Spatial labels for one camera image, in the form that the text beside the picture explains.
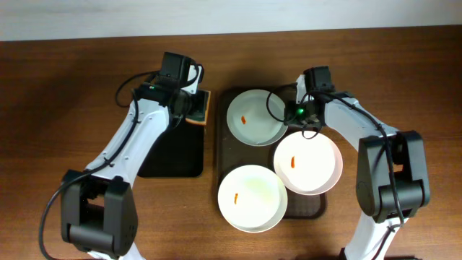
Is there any green orange sponge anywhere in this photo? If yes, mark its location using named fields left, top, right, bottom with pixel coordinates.
left=186, top=90, right=211, bottom=126

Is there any pinkish white plate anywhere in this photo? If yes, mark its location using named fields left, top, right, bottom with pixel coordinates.
left=273, top=132, right=344, bottom=196

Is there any grey-white plate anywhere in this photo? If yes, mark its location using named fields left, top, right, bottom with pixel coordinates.
left=227, top=89, right=288, bottom=147

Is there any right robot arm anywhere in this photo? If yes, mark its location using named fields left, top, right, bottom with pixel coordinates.
left=284, top=66, right=430, bottom=259

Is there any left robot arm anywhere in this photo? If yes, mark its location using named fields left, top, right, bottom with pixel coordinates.
left=53, top=52, right=204, bottom=259

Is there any black small tray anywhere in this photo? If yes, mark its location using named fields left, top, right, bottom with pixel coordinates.
left=136, top=90, right=206, bottom=178

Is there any brown large tray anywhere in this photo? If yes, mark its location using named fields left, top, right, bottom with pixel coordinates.
left=214, top=87, right=327, bottom=220

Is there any cream white plate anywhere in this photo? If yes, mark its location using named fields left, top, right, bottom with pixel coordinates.
left=217, top=165, right=288, bottom=233

